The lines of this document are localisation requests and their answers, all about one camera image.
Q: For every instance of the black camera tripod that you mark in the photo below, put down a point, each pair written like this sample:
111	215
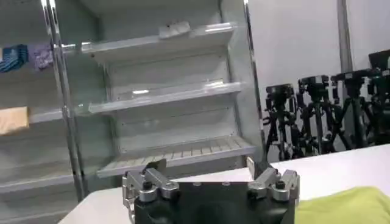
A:
280	121
382	109
317	115
355	112

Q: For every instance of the glass-door shelf unit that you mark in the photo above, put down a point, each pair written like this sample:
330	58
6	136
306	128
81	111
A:
33	121

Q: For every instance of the yellow-green shirt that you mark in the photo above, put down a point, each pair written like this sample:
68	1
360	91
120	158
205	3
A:
347	207

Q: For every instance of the grey wall post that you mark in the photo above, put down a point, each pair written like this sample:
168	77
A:
345	36

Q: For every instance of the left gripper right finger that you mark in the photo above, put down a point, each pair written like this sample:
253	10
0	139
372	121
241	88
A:
274	182

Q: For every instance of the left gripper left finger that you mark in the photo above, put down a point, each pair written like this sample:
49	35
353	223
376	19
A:
152	182

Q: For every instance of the black monitor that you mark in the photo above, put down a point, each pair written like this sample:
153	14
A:
379	59

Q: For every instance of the open white shelf unit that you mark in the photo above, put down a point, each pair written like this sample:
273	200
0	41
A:
170	91

